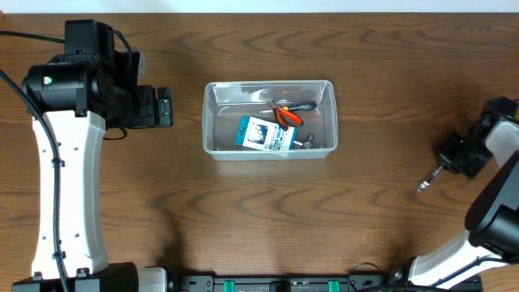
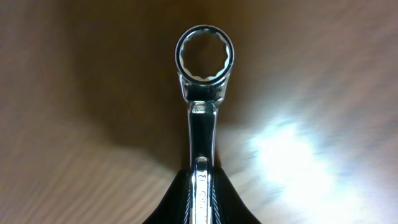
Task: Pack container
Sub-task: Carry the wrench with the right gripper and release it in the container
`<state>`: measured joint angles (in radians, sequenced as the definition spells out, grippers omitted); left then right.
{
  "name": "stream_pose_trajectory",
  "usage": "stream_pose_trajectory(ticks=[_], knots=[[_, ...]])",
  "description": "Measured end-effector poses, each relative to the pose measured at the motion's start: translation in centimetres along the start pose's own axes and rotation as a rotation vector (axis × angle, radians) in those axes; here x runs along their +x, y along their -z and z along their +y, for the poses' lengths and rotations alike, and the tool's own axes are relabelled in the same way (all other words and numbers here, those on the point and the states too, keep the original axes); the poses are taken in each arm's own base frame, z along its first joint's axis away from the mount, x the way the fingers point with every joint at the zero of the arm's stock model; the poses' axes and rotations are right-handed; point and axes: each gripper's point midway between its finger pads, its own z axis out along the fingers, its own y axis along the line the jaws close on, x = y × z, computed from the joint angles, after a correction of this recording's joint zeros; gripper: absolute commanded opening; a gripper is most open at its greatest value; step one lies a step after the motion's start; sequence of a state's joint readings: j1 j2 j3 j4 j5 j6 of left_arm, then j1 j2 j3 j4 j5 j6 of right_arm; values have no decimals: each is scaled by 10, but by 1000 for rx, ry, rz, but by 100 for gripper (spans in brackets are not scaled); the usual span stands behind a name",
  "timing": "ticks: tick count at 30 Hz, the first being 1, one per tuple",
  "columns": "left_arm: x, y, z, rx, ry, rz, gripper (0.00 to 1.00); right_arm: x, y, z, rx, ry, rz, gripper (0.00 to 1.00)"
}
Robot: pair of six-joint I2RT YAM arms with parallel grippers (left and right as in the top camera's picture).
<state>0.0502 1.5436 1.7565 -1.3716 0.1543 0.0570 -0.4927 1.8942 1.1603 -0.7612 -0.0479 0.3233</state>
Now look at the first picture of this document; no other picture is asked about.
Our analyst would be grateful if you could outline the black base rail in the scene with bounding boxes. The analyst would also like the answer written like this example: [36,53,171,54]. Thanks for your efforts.
[165,274,484,292]

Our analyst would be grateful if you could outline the black handled screwdriver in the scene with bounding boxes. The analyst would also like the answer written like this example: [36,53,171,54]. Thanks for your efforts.
[262,101,317,114]

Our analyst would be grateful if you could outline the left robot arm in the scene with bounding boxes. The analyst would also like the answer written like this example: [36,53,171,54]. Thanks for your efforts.
[12,19,178,291]

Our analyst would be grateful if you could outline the small claw hammer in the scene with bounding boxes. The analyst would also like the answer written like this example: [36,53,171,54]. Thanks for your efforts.
[293,133,314,149]

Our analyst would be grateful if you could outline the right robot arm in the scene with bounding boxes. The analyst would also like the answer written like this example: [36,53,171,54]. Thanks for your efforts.
[387,97,518,291]

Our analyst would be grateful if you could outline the clear plastic container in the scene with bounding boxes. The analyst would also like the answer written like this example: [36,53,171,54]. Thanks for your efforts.
[203,80,339,161]

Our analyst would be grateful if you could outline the silver wrench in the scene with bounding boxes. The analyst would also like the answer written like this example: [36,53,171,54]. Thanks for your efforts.
[416,164,444,193]

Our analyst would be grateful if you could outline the red handled pliers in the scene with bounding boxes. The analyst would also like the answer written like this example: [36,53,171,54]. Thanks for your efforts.
[268,101,304,131]

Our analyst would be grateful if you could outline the blue white screwdriver set box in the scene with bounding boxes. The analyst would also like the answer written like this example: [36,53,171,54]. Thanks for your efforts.
[235,116,298,151]

